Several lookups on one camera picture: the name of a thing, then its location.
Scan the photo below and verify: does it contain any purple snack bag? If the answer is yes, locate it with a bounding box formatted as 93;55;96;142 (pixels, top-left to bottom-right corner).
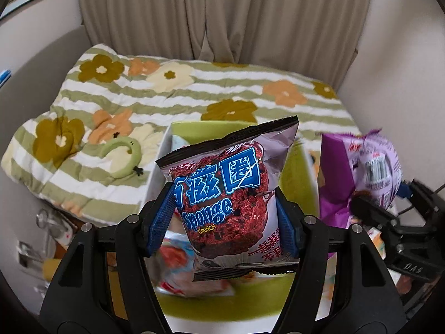
318;130;403;229

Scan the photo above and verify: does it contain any colourful blue snack bag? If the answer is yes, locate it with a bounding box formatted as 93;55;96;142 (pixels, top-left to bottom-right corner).
155;230;234;298

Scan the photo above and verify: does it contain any Sponge Crunch chocolate snack bag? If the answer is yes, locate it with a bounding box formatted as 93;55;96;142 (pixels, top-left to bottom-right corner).
156;116;301;281

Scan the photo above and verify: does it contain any floral striped green blanket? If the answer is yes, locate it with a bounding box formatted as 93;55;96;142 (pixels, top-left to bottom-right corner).
1;44;358;224

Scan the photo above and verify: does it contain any beige curtain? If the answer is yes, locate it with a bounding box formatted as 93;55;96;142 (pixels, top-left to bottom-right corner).
79;0;370;88

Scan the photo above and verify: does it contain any grey bed headboard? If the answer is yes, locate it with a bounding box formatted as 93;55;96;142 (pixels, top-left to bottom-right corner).
1;26;91;152

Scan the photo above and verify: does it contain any blue white object on headboard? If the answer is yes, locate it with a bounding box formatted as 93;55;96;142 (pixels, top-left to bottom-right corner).
0;69;11;86

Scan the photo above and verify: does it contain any green plush ring toy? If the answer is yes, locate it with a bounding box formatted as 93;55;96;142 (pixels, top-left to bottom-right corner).
99;136;144;180

